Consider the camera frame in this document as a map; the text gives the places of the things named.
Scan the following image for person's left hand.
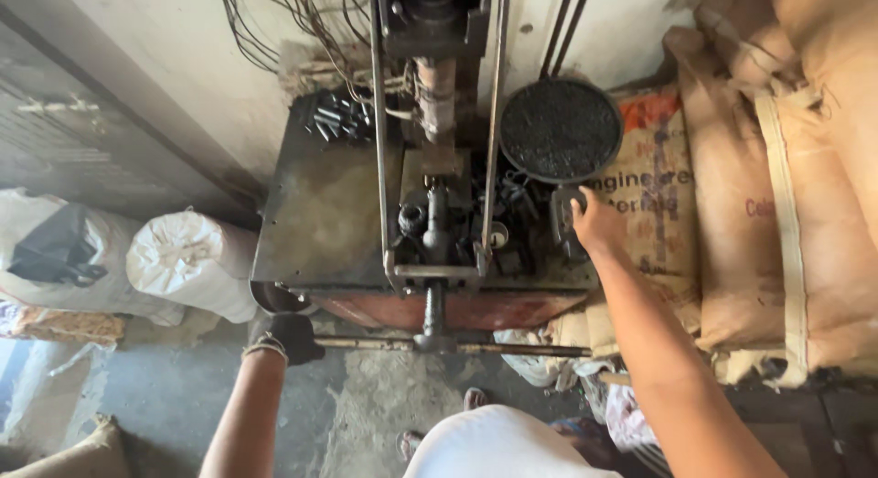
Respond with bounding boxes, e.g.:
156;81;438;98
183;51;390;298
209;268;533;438
248;313;327;366

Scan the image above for person's right hand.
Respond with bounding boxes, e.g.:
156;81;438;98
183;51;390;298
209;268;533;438
571;185;629;257

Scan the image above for grey metal mould piece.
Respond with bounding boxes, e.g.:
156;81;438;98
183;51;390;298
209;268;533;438
549;186;591;261

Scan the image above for long metal lever bar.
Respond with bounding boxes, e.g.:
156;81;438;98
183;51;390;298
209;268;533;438
312;334;593;360

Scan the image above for printed brown paper sack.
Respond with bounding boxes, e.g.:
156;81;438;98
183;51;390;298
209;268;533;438
545;86;702;359

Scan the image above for round pan of black powder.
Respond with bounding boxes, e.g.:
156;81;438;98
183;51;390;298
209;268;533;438
498;76;625;186

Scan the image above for metal hand press machine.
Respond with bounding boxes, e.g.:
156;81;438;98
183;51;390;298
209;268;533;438
250;0;599;332

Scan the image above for white woven sack roll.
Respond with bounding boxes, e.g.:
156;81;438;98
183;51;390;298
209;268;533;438
126;209;260;325

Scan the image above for black round machine part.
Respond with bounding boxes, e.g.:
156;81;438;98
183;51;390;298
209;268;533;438
398;204;429;237

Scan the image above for white cloth bag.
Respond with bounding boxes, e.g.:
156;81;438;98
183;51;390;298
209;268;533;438
493;327;596;391

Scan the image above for pair of black rods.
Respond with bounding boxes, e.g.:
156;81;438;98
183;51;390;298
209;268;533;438
538;0;595;80

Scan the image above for large white woven sack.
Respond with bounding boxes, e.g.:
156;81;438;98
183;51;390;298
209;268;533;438
0;188;187;328

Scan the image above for pink patterned cloth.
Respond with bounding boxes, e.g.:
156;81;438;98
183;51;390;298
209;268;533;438
602;381;661;453

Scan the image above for person's white garment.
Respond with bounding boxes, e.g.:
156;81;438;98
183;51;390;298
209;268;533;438
403;404;621;478

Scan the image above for heap of brown sacks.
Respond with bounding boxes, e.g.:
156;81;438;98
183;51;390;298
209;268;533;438
662;0;878;391

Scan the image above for pile of small metal parts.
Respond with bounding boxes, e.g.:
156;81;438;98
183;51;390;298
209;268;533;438
304;92;375;144

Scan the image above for black plastic bag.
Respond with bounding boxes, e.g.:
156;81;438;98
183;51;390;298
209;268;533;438
6;203;109;288

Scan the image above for grey metal shutter door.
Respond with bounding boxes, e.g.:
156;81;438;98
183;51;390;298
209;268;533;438
0;3;265;226

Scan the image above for bundle of dark wires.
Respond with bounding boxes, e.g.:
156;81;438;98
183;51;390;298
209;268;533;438
215;0;375;77

